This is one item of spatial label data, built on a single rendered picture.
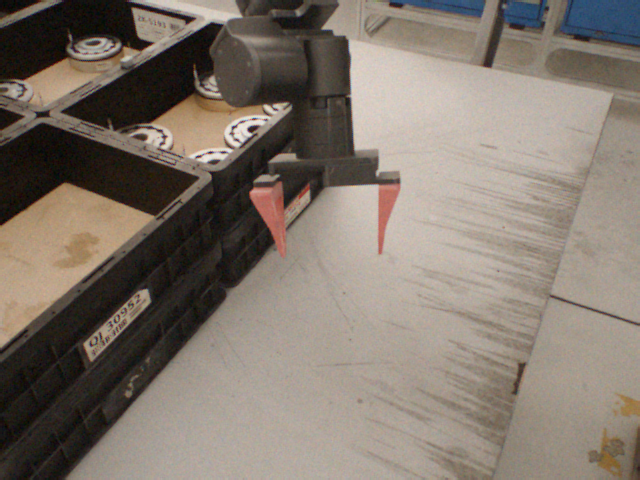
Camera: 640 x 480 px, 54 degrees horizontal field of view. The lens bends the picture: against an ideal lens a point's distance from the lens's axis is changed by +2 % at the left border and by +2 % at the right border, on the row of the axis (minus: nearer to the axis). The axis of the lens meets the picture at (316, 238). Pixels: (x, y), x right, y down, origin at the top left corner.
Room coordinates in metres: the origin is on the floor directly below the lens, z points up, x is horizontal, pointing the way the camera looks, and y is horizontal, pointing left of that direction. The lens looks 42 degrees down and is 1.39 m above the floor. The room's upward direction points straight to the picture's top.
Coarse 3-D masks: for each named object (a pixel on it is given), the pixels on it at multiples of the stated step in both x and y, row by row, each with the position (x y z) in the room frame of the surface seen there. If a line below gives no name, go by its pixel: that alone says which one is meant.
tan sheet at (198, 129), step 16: (192, 96) 1.02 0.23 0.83; (176, 112) 0.96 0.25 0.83; (192, 112) 0.96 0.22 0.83; (208, 112) 0.96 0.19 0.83; (224, 112) 0.96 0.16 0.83; (240, 112) 0.97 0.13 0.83; (256, 112) 0.97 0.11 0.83; (176, 128) 0.91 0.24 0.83; (192, 128) 0.91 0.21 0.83; (208, 128) 0.91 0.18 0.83; (224, 128) 0.91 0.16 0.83; (176, 144) 0.86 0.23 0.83; (192, 144) 0.86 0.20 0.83; (208, 144) 0.86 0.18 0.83; (224, 144) 0.86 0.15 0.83
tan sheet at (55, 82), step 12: (48, 72) 1.11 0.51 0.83; (60, 72) 1.11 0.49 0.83; (72, 72) 1.11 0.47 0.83; (84, 72) 1.11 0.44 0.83; (96, 72) 1.11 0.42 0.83; (36, 84) 1.06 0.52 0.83; (48, 84) 1.06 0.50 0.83; (60, 84) 1.06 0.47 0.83; (72, 84) 1.06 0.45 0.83; (36, 96) 1.02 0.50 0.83; (48, 96) 1.02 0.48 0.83; (60, 96) 1.02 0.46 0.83
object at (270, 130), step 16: (192, 32) 1.07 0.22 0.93; (160, 48) 1.00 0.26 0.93; (144, 64) 0.95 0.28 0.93; (112, 80) 0.89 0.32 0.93; (80, 96) 0.84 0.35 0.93; (64, 112) 0.80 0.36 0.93; (288, 112) 0.80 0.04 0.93; (96, 128) 0.75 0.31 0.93; (272, 128) 0.76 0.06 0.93; (128, 144) 0.71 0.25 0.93; (144, 144) 0.71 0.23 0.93; (256, 144) 0.72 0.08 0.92; (176, 160) 0.67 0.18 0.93; (192, 160) 0.67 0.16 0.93; (224, 160) 0.67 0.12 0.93; (240, 160) 0.68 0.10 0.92; (224, 176) 0.65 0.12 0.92
